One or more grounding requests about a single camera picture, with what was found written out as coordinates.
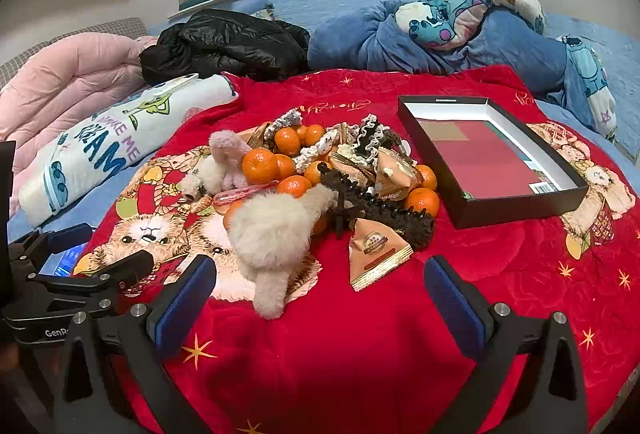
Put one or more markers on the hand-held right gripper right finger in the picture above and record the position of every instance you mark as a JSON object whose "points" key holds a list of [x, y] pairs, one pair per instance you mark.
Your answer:
{"points": [[452, 309]]}

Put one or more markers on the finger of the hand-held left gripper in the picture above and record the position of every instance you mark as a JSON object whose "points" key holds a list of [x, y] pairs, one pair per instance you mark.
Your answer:
{"points": [[127, 266], [70, 235]]}

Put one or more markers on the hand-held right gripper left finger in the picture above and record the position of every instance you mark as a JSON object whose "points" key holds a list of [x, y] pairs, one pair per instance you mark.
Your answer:
{"points": [[185, 304]]}

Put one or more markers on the peach triangular snack packet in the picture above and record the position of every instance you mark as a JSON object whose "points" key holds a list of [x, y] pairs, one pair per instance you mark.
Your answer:
{"points": [[397, 171], [350, 163], [256, 133], [375, 254]]}

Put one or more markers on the dark brown fuzzy hair claw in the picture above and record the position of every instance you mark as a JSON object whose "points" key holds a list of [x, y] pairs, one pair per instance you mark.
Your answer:
{"points": [[395, 219]]}

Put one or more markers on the beige fluffy hair claw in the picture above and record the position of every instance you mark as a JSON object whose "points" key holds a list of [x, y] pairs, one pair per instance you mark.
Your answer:
{"points": [[272, 234]]}

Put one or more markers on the clear pink hair clip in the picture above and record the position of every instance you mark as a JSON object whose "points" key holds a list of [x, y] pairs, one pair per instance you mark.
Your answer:
{"points": [[235, 198]]}

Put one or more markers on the pink fluffy hair claw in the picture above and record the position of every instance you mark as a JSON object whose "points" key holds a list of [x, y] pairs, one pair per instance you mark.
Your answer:
{"points": [[227, 158]]}

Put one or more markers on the pile of mandarin oranges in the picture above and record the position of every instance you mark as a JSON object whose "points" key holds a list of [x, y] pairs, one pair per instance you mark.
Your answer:
{"points": [[260, 166]]}

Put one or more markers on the black cardboard box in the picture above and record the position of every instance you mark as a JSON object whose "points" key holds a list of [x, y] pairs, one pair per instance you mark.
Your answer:
{"points": [[480, 153]]}

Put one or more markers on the smartphone with lit screen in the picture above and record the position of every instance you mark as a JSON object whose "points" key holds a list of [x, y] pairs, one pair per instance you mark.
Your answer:
{"points": [[62, 259]]}

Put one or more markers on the white printed blanket roll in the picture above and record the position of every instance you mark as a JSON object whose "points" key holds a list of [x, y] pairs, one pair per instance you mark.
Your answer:
{"points": [[115, 143]]}

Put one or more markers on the red printed blanket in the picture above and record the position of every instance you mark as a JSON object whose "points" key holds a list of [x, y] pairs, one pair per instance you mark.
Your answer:
{"points": [[325, 364]]}

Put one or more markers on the pink quilt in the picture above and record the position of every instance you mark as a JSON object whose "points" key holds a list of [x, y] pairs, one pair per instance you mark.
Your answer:
{"points": [[65, 83]]}

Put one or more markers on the black white crochet scrunchie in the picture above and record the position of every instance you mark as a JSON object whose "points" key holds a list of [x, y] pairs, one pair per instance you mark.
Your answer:
{"points": [[372, 131]]}

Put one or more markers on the grey checked cushion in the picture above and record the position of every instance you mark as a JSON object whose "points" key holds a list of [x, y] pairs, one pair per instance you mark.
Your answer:
{"points": [[60, 38]]}

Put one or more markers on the brown white crochet scrunchie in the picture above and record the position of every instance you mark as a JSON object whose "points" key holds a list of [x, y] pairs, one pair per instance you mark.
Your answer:
{"points": [[320, 146]]}

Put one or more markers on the grey white crochet scrunchie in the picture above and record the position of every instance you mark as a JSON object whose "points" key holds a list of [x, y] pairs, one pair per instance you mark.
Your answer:
{"points": [[287, 118]]}

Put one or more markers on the black puffer jacket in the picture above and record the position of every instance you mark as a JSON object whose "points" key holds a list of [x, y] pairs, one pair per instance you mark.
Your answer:
{"points": [[225, 43]]}

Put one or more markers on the blue monster print blanket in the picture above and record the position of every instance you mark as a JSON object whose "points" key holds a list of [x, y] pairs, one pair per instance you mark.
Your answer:
{"points": [[350, 38]]}

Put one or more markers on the light blue bed sheet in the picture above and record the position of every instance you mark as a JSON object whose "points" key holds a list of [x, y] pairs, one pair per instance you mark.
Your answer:
{"points": [[590, 28]]}

